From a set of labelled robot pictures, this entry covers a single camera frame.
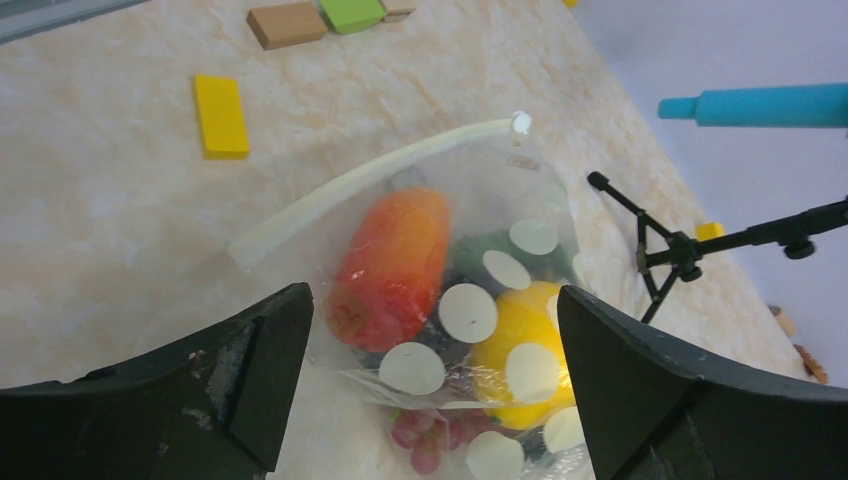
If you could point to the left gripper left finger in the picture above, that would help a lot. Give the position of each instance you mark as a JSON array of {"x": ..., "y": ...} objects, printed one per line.
[{"x": 212, "y": 405}]

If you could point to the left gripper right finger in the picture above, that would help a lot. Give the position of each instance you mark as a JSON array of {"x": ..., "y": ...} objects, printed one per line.
[{"x": 653, "y": 406}]

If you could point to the yellow lemon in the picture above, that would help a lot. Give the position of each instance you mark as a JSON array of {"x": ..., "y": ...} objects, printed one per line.
[{"x": 520, "y": 371}]

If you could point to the red grape bunch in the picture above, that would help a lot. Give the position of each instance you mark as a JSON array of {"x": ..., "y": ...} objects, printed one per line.
[{"x": 428, "y": 434}]

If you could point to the red pepper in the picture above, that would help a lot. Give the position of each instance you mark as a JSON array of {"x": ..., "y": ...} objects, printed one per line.
[{"x": 388, "y": 281}]

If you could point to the clear zip top bag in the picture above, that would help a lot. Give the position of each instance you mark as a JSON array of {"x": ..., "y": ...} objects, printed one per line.
[{"x": 495, "y": 180}]

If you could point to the wooden cork cylinder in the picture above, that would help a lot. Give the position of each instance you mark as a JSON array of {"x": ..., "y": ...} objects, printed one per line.
[{"x": 784, "y": 321}]

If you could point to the brown wooden piece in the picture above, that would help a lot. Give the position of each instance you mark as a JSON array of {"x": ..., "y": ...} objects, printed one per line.
[{"x": 812, "y": 366}]

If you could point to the yellow cube at back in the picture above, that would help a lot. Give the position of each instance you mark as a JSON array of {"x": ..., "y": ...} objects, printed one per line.
[{"x": 709, "y": 231}]

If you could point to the black microphone tripod stand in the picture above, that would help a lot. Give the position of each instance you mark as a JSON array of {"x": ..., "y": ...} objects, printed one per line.
[{"x": 664, "y": 257}]

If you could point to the yellow block near left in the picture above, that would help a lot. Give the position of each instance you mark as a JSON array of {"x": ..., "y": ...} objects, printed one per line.
[{"x": 222, "y": 124}]

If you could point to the blue microphone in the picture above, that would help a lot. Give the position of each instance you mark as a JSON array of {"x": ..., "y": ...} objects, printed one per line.
[{"x": 799, "y": 106}]

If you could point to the green and wood block stick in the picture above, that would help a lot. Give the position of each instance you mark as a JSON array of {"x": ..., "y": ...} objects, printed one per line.
[{"x": 279, "y": 26}]

